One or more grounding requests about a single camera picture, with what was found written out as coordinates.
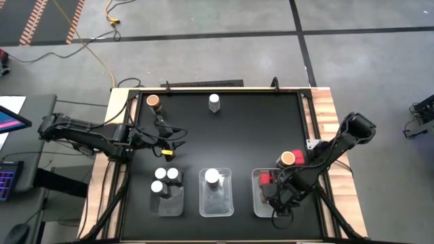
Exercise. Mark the black computer mouse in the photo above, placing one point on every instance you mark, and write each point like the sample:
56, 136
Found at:
15, 234

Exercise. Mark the monitor with pink screen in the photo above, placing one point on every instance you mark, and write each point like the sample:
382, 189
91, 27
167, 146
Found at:
12, 121

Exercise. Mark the backlit keyboard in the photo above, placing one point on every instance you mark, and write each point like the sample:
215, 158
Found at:
10, 179

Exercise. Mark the white paper sheet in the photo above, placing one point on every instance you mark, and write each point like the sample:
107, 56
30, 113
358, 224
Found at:
13, 101

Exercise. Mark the white plastic bin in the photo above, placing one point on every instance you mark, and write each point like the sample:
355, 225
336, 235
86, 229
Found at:
259, 210

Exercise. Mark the grey desk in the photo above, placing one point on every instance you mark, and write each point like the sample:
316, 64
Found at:
42, 101

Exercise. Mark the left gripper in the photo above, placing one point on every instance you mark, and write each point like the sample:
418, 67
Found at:
156, 142

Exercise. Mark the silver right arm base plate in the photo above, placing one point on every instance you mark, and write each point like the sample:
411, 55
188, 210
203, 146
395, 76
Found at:
313, 144

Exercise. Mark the gold lid nori jar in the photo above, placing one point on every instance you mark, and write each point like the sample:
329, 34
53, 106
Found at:
212, 175

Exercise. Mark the red black device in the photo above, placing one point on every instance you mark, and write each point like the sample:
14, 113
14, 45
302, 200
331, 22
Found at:
3, 56

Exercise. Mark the brown lid spice jar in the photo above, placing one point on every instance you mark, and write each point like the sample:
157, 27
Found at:
287, 158
153, 100

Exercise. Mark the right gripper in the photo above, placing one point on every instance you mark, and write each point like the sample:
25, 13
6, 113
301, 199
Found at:
286, 196

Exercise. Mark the white cap spice jar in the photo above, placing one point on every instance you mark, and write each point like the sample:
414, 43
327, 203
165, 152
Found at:
160, 173
214, 98
157, 186
172, 173

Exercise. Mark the black table clamp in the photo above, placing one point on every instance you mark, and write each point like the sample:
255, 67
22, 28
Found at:
166, 86
275, 84

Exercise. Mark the black flat beam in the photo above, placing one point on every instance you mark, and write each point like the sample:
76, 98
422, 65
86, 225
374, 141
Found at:
61, 183

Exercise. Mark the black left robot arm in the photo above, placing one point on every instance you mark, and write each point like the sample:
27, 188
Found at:
84, 132

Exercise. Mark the black mat orange stripes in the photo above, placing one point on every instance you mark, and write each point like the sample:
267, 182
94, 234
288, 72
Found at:
57, 17

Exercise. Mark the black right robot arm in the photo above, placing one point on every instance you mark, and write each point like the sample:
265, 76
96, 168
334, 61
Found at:
339, 142

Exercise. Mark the smoky clear plastic bin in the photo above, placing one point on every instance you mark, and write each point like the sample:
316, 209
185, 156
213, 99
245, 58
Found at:
171, 206

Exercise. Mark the black table mat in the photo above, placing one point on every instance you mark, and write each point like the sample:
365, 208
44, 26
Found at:
247, 118

